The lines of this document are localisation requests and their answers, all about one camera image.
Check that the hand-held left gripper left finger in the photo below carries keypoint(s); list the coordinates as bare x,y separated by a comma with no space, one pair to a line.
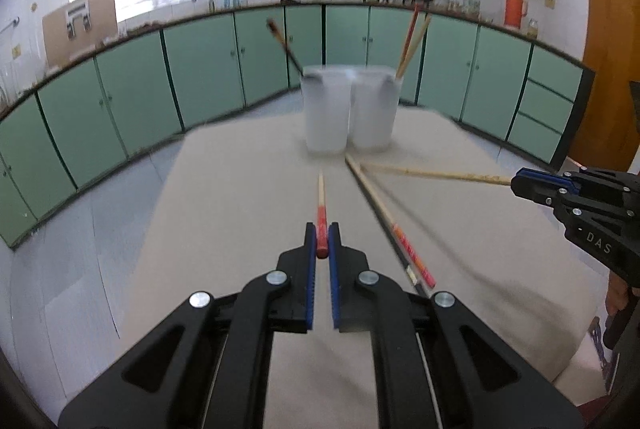
310,269

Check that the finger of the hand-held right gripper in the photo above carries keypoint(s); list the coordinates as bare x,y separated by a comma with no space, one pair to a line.
540,174
535,191

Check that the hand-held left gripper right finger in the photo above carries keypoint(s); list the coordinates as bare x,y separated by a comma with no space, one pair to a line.
334,269

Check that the black chopstick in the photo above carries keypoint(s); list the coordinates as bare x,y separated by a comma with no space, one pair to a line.
285,44
406,261

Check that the translucent double utensil holder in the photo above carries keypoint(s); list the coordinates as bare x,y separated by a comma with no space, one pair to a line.
370,114

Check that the person's right hand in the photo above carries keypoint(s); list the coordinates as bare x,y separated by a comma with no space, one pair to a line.
616,296

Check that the beige table cover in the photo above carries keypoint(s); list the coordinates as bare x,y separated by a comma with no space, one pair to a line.
240,189

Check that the glass jar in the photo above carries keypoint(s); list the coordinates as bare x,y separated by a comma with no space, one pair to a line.
532,27

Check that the wooden door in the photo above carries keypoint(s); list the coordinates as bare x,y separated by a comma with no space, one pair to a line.
610,34

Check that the orange thermos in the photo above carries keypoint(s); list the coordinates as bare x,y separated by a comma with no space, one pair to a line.
514,6

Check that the patterned jar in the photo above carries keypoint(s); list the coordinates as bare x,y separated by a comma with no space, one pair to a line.
471,5

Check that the green base cabinets with counter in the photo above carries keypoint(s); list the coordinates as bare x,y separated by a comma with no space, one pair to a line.
140,79

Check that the cups beside faucet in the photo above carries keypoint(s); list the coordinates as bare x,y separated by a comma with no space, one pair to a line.
234,0

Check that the cardboard box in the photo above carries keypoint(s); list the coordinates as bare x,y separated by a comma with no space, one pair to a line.
55,39

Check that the metal towel bar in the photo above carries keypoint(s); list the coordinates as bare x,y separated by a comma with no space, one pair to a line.
11,25

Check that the wall outlet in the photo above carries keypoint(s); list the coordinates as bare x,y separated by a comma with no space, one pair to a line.
16,50

